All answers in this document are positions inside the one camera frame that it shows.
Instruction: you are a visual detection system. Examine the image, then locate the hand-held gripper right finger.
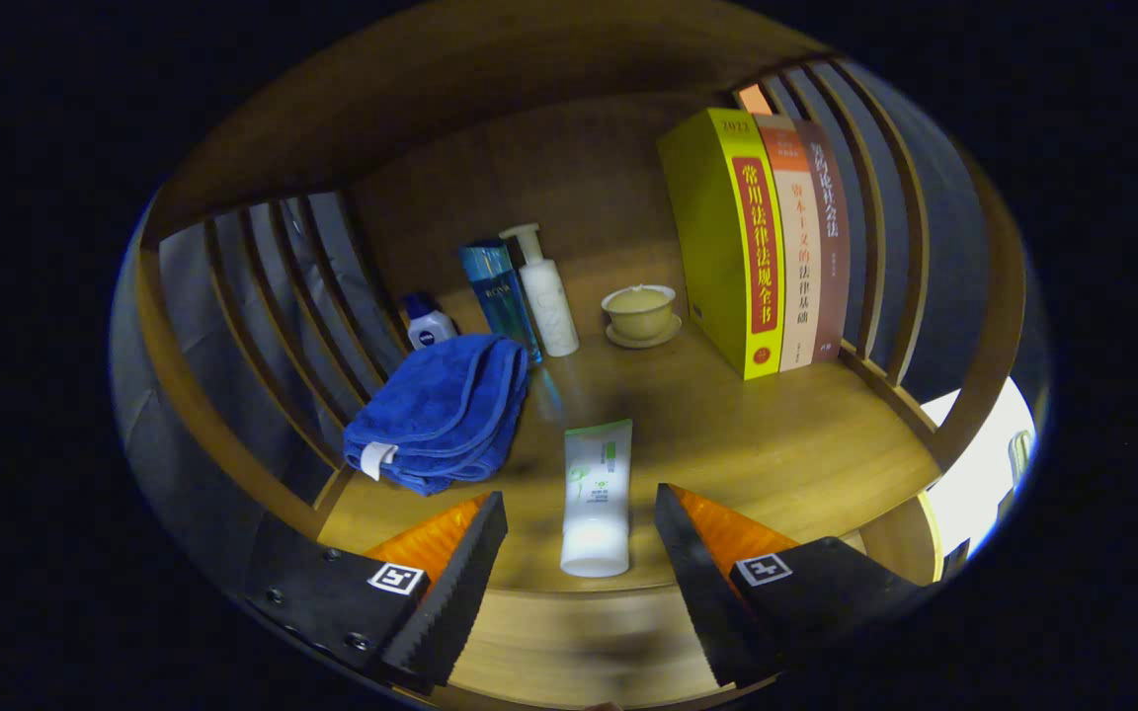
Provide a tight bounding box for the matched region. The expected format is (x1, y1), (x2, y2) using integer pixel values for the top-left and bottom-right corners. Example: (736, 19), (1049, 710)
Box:
(653, 482), (945, 689)

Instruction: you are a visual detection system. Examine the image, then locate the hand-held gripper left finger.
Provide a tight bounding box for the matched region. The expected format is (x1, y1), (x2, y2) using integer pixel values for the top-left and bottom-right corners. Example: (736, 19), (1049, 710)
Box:
(243, 491), (511, 694)

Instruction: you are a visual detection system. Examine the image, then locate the white and green tube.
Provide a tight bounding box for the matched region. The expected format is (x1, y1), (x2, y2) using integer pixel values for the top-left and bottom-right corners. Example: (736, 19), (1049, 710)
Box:
(560, 419), (634, 579)

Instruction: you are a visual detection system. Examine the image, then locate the wooden countertop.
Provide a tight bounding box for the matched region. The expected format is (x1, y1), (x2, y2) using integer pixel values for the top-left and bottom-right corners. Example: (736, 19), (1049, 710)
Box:
(317, 267), (943, 593)

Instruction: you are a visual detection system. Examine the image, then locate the wooden cabinet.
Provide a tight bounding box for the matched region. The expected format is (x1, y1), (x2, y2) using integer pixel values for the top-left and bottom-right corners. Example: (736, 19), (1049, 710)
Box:
(113, 0), (1049, 710)

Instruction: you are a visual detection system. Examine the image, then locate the blue folded towel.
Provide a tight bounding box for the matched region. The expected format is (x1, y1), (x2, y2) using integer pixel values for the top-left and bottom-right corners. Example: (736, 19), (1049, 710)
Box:
(343, 334), (530, 497)

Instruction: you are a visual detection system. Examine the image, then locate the small white blue-capped bottle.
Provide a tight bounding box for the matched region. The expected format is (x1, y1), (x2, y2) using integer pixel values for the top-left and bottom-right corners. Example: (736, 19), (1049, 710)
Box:
(401, 291), (458, 350)

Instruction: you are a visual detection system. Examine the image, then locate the beige lidded tea cup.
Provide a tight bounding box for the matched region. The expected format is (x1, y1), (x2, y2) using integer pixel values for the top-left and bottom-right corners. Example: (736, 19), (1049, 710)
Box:
(601, 283), (684, 350)

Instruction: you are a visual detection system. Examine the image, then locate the white side table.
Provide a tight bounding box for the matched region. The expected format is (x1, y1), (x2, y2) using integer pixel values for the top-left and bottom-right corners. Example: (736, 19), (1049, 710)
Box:
(920, 378), (1036, 559)

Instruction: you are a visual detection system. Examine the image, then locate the tall blue cosmetic bottle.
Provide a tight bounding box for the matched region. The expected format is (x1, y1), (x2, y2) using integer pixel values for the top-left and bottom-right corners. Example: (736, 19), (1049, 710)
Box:
(458, 238), (543, 364)

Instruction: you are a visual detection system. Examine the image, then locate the white pump bottle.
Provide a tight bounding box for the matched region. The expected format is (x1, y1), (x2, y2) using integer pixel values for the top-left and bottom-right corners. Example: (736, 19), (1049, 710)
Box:
(499, 223), (581, 358)

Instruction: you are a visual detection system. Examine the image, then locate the thick yellow book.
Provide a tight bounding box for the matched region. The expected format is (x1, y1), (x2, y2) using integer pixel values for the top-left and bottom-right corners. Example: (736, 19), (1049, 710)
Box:
(656, 107), (787, 381)

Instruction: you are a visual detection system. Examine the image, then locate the orange and cream book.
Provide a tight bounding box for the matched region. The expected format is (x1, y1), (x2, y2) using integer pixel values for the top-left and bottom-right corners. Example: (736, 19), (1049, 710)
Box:
(753, 114), (823, 373)

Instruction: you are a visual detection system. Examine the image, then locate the brown book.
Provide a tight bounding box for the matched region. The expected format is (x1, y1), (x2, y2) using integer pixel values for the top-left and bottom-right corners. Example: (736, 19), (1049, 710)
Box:
(794, 119), (853, 361)

